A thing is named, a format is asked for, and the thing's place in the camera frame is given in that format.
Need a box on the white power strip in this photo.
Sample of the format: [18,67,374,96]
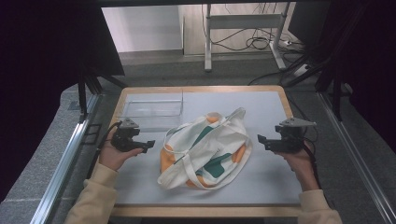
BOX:
[292,63,312,77]

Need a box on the black metal stand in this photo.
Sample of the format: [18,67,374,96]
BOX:
[281,0,354,122]
[77,62,129,124]

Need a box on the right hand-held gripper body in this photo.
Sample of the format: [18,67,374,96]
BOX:
[274,117,317,153]

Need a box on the tangle of black floor cables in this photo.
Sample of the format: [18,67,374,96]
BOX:
[202,3,307,54]

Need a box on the white canvas tote bag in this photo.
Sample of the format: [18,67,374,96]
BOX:
[157,106,254,191]

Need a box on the person's right hand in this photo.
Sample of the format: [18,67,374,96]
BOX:
[275,143,316,175]

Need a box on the black curtain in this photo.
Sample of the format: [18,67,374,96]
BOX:
[288,0,396,153]
[0,0,125,203]

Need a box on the clear plastic box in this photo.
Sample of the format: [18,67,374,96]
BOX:
[120,90,185,133]

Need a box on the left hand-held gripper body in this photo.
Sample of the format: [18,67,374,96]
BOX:
[110,118,144,153]

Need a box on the white metal desk frame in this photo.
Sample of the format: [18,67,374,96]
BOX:
[204,3,292,73]

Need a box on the person's left hand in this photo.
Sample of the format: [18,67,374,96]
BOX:
[98,136,144,172]

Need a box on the aluminium rail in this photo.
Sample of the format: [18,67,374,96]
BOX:
[317,91,396,224]
[29,92,102,224]

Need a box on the white wall panel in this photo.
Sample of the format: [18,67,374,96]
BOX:
[101,5,185,54]

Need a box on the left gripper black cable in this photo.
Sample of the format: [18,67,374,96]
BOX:
[86,120,123,180]

